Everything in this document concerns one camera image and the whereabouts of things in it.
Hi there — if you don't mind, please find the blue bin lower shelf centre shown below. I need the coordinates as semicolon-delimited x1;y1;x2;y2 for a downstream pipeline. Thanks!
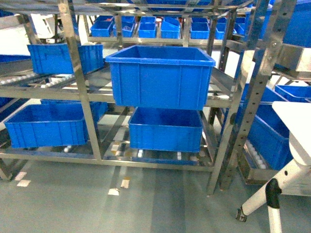
128;107;203;152

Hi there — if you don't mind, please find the blue bin shelf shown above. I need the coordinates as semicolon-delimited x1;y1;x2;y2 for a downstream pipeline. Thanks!
4;99;109;149
128;107;203;152

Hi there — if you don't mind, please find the large blue bin on shelf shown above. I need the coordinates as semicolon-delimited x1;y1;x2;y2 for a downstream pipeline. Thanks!
105;45;216;110

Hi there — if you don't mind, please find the blue bin lower shelf left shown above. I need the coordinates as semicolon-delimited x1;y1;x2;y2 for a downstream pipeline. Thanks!
4;99;109;149

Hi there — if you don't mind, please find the stainless steel roller shelf rack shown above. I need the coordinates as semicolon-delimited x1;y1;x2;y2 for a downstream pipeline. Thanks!
0;0;255;195

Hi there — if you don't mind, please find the blue bin right rack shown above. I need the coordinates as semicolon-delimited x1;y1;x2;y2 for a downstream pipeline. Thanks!
248;87;293;170

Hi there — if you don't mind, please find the blue bin far left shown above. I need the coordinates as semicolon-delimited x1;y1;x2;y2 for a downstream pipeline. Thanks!
27;44;104;74

